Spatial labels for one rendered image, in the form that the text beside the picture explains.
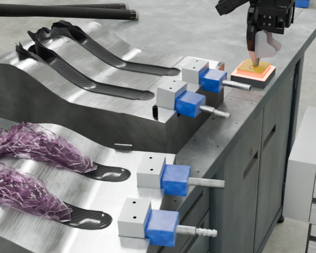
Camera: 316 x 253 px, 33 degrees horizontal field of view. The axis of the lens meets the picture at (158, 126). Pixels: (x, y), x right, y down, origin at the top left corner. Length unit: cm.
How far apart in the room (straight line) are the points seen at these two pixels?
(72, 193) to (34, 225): 9
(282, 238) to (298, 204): 132
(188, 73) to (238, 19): 59
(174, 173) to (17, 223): 24
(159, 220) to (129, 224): 4
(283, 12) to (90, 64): 41
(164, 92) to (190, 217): 30
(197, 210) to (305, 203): 50
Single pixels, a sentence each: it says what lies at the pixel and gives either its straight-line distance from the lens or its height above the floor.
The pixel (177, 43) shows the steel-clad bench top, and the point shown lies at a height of 80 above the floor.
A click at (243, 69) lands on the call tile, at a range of 121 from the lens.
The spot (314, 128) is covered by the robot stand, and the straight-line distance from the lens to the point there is 70.
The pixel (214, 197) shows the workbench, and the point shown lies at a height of 60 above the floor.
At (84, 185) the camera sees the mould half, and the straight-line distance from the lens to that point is 82.
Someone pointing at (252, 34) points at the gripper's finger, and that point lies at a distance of 115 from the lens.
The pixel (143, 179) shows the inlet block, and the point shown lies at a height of 87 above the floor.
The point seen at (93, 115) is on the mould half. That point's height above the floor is 87.
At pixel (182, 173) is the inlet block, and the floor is 87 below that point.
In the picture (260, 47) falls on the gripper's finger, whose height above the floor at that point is 89.
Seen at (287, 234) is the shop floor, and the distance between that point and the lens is 201.
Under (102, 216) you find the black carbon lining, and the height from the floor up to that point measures 85.
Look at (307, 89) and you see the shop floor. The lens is 295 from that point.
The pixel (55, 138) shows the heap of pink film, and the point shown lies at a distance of 86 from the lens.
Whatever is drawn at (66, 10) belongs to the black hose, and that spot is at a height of 87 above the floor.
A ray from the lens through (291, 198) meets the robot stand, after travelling 67.
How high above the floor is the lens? 136
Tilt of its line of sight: 32 degrees down
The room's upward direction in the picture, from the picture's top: 3 degrees counter-clockwise
